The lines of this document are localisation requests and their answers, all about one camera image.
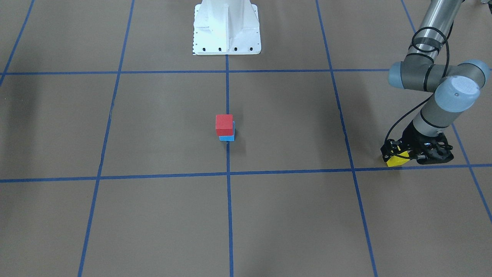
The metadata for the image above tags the yellow block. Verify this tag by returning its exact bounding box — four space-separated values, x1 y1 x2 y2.
385 151 411 168

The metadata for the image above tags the blue block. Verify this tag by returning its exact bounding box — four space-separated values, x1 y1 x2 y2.
219 121 236 142

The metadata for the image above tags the red block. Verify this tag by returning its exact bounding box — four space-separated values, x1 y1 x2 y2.
215 114 235 137

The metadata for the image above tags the white pedestal column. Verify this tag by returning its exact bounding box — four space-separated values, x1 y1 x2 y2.
192 0 262 55

